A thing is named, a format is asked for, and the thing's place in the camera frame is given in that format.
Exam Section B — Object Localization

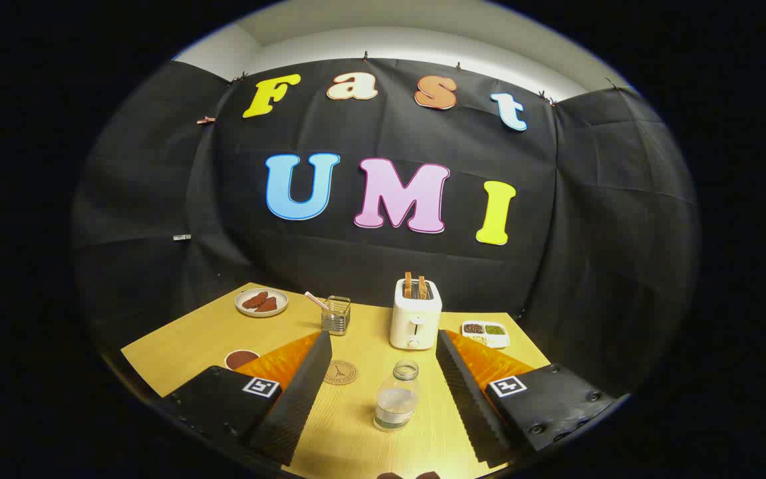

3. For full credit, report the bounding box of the clear plastic juice bottle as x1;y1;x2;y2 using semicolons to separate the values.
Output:
373;360;420;433

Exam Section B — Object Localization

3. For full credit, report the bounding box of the white divided bean dish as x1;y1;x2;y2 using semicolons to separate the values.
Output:
461;321;511;349

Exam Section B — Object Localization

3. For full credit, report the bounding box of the white round plate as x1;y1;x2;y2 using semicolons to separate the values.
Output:
235;288;289;318

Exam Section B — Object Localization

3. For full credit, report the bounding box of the metal wire basket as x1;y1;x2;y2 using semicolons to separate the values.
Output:
321;295;351;335

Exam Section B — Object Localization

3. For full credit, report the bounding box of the wooden table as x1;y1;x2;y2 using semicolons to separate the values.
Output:
121;283;551;479

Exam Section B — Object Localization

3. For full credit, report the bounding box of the cream cup with wooden handle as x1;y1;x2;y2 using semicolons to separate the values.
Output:
225;349;261;371

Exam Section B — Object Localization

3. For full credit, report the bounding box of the white toaster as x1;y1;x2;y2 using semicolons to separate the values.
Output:
390;278;443;351

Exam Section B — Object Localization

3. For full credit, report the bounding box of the round cork coaster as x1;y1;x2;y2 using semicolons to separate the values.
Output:
322;360;359;386

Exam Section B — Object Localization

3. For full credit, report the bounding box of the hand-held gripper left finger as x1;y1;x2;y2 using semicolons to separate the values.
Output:
157;331;333;466

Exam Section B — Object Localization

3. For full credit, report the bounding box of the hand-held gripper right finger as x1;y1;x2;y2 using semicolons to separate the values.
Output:
436;329;616;468

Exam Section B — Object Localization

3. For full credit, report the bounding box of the black backdrop cloth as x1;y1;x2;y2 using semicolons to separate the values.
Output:
72;58;700;400

